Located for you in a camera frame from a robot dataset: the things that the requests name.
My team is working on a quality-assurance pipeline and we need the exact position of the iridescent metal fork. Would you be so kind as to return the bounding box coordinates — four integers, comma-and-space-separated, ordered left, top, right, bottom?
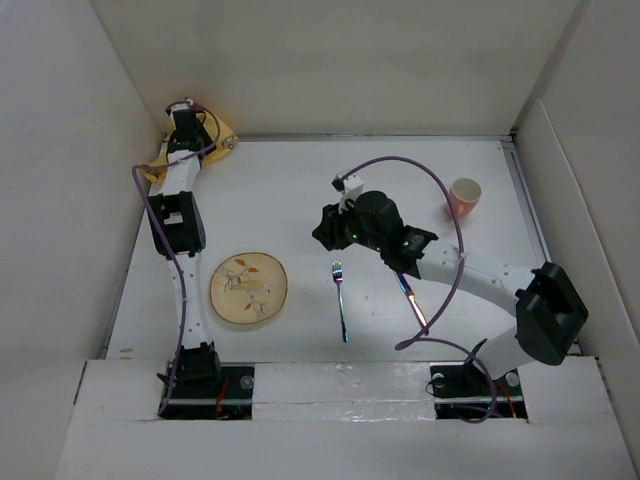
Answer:
332, 261, 349, 343

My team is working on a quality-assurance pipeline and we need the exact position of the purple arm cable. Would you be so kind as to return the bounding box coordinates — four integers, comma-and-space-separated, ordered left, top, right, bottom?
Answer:
130, 99, 225, 416
347, 155, 504, 424

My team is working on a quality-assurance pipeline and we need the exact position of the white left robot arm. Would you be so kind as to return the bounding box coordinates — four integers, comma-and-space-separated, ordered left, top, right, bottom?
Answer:
147, 100, 215, 350

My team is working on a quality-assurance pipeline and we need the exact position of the beige bird pattern plate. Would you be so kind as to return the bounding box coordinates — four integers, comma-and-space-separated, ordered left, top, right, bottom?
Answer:
209, 252, 289, 326

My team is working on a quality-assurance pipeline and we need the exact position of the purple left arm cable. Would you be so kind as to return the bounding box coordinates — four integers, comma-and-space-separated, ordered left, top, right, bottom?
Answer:
130, 99, 225, 416

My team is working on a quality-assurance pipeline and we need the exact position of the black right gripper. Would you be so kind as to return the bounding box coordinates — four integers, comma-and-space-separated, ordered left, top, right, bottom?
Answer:
312, 193, 385, 253

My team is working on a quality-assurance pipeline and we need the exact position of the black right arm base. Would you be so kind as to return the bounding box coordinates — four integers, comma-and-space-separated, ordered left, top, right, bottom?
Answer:
425, 357, 528, 423

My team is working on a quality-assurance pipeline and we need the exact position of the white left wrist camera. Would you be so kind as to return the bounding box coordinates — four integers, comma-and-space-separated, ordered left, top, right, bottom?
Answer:
168, 97, 200, 112

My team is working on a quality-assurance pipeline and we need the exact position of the pink cup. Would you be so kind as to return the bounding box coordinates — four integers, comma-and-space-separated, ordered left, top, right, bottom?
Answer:
449, 178, 482, 219

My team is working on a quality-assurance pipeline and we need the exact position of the yellow vehicle print cloth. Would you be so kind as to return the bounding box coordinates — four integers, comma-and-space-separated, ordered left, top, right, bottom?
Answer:
143, 104, 238, 184

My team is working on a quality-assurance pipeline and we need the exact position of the iridescent metal knife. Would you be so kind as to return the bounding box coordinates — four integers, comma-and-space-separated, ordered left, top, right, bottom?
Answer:
395, 272, 428, 335

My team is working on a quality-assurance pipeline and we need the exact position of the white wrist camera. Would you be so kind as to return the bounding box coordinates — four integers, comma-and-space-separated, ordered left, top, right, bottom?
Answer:
331, 171, 364, 213
168, 97, 200, 112

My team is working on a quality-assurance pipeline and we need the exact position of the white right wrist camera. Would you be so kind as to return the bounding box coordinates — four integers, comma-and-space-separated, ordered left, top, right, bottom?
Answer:
331, 171, 364, 213

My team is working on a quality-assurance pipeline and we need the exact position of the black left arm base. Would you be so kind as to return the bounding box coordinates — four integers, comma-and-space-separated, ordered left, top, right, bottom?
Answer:
157, 343, 255, 421

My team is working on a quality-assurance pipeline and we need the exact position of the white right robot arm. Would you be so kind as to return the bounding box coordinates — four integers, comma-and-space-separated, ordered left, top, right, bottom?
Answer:
312, 191, 589, 394

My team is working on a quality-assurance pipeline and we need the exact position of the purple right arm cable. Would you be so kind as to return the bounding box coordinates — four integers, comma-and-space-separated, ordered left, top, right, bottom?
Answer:
347, 155, 504, 424

